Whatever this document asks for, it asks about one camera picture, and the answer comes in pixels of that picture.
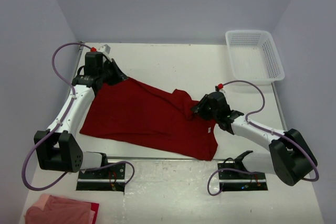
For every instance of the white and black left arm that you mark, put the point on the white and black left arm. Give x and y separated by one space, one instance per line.
58 149

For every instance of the folded red t-shirt in stack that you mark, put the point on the folded red t-shirt in stack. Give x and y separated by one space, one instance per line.
94 212

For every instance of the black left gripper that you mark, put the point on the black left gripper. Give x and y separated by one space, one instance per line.
119 75

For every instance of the white perforated plastic basket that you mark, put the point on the white perforated plastic basket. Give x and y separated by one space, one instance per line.
254 57

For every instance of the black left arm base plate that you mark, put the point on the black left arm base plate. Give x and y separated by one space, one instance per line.
109 179

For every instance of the white wrist camera, left arm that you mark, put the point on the white wrist camera, left arm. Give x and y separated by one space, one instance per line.
105 49

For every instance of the white wrist camera, arm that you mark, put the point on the white wrist camera, arm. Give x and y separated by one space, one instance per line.
220 88
105 49

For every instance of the folded pink t-shirt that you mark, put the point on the folded pink t-shirt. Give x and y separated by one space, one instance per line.
54 209

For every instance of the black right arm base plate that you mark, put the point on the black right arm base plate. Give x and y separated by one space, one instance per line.
234 181

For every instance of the red t-shirt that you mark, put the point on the red t-shirt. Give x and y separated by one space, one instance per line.
136 113
94 212

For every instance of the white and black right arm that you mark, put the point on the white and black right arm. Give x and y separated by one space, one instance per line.
292 160

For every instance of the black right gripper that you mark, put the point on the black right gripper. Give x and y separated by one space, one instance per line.
199 108

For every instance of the white wrist camera, right arm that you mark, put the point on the white wrist camera, right arm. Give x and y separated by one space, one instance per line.
220 88

